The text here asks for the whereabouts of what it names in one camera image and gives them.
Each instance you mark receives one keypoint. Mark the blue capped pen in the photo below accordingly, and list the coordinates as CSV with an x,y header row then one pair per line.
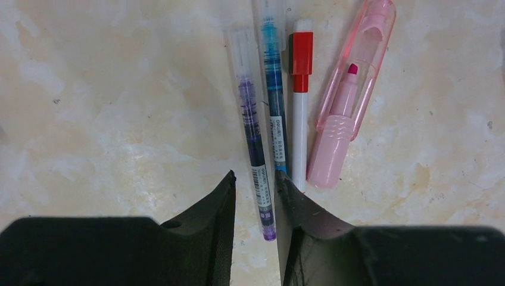
x,y
270,29

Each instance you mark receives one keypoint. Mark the red capped white pen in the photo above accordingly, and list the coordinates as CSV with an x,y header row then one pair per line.
x,y
300,69

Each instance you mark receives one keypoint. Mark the pink highlighter marker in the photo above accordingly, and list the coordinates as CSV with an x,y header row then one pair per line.
x,y
349,91

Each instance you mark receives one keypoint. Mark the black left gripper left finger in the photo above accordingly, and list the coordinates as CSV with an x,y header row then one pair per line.
x,y
201,238

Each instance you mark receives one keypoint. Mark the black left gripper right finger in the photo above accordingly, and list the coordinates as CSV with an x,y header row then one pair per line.
x,y
313,245

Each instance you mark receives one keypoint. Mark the dark blue pen near board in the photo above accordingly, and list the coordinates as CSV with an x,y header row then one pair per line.
x,y
244,57

